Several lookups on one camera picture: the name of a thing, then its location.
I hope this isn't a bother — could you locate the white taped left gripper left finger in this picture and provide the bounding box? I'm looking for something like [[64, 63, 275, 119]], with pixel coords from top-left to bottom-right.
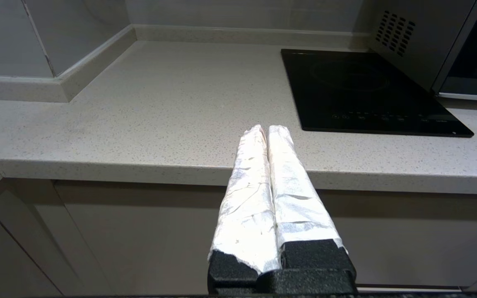
[[207, 124, 282, 289]]

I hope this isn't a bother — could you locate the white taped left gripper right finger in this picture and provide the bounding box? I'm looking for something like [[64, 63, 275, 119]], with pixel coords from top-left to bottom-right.
[[267, 124, 357, 274]]

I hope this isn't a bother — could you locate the silver microwave oven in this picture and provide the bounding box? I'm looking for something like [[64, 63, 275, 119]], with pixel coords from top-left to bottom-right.
[[367, 0, 477, 92]]

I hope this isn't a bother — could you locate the black induction cooktop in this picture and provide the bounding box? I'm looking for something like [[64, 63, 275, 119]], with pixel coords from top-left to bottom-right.
[[281, 49, 475, 138]]

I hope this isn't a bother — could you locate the narrow beige cabinet panel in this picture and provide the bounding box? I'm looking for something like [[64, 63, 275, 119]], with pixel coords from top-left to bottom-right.
[[0, 178, 113, 298]]

